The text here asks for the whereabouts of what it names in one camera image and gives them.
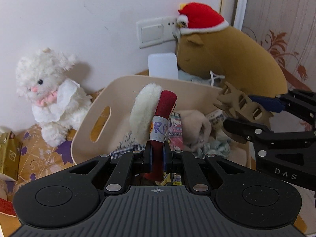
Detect brown capybara plush toy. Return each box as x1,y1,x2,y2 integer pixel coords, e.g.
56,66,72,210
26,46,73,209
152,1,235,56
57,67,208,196
176,25,289,98

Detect white lamb plush toy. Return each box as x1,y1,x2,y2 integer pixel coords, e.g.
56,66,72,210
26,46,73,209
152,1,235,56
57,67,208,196
15,48,93,147

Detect white wall switch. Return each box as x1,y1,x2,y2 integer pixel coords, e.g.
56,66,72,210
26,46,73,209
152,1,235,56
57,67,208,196
136,15,182,48

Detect brown hair claw clip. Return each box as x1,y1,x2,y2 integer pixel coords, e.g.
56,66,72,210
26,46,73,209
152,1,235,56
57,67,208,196
213,81,273,144

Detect red and white carton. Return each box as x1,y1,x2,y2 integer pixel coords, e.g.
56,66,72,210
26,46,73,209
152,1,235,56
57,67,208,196
0,197,16,218

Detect white fluffy item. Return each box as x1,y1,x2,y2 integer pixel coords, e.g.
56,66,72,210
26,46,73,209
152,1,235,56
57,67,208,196
0,178,8,200

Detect beige fleece cloth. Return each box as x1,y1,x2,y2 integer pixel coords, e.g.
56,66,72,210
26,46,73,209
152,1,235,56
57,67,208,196
181,110,213,151

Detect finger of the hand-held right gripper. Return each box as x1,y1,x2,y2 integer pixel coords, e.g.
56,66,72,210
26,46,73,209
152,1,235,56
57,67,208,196
223,117,316,153
249,88,316,129

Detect blue striped cloth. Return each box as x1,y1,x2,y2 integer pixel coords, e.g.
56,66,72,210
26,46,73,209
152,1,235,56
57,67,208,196
110,131,146,160

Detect white cable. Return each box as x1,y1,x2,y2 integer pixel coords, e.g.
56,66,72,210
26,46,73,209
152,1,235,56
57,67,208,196
209,70,226,86

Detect floral patterned panel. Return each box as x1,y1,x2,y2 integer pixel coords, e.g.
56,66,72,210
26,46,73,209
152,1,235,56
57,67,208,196
241,0,316,92

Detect beige storage basket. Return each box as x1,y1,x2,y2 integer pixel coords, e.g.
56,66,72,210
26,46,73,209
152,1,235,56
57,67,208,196
70,75,252,171

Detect red plush hat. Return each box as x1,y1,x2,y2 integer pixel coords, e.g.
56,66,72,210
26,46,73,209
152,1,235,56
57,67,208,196
177,2,230,35

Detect white power adapter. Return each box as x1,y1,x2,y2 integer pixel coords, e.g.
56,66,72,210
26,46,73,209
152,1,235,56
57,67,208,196
148,53,179,79

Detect gold tissue box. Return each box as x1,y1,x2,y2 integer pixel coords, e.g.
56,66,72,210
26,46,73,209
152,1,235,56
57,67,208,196
0,131,22,181

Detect red sock with white cuff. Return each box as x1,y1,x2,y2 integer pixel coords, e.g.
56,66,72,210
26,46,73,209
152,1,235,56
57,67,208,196
130,83,178,181

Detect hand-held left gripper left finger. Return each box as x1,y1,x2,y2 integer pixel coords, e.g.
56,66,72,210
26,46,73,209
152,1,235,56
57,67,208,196
68,141,152,194

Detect green knitted scrunchie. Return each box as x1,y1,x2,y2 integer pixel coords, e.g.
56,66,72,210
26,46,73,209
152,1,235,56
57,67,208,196
197,138,231,157

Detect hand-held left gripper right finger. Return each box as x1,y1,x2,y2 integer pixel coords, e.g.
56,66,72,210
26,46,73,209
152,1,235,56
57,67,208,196
162,142,247,193

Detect yellow mat with purple stars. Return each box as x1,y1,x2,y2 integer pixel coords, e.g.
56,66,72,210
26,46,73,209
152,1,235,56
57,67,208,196
0,89,104,203

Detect pale green cloth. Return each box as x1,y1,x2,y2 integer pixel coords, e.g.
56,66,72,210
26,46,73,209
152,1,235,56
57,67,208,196
178,70,213,86

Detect wooden desktop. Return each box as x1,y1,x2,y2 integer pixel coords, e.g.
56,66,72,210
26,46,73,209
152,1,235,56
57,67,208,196
0,71,309,237

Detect white trim strip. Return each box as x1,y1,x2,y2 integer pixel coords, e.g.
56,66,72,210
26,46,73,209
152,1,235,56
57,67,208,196
233,0,249,27

